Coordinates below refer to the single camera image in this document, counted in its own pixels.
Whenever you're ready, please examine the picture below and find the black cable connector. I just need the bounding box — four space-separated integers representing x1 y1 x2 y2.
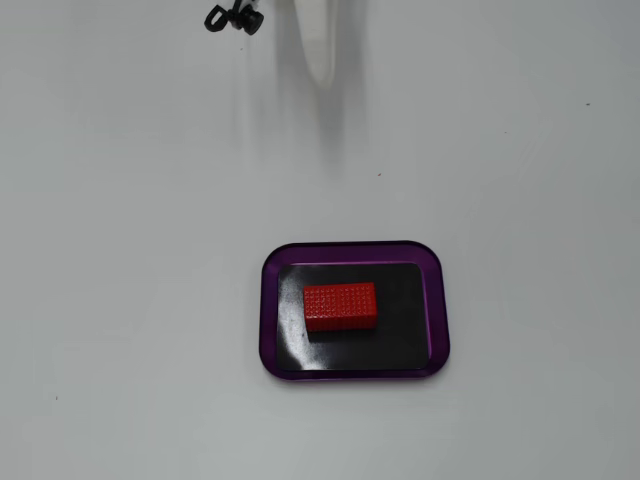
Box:
227 3 265 37

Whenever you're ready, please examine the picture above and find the purple tray with black bottom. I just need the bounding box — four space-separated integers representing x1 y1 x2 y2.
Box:
258 239 451 386

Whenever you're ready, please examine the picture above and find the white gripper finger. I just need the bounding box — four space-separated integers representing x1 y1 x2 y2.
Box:
293 0 336 89

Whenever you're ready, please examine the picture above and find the black camera cable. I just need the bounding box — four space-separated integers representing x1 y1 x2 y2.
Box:
203 0 232 33

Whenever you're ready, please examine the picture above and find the red studded cube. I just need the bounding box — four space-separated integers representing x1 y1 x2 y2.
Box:
302 281 378 333

